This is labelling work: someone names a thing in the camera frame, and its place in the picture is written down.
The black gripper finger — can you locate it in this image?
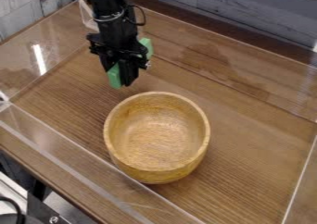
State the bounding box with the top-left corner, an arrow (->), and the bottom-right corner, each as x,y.
99,55 -> 119,71
119,59 -> 139,86

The green rectangular block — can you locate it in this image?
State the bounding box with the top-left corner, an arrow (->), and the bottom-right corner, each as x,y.
107,38 -> 154,89

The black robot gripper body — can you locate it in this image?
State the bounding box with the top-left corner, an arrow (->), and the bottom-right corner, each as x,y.
86,16 -> 153,70

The black cable lower left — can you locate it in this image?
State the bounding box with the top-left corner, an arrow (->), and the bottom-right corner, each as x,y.
0,196 -> 25,224

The black metal frame bracket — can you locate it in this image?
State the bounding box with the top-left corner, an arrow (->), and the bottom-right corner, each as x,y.
25,200 -> 71,224

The brown wooden bowl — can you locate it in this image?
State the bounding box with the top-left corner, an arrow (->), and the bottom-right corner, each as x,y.
103,92 -> 210,184

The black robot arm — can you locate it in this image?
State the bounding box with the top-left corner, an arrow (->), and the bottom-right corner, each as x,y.
87,0 -> 154,89

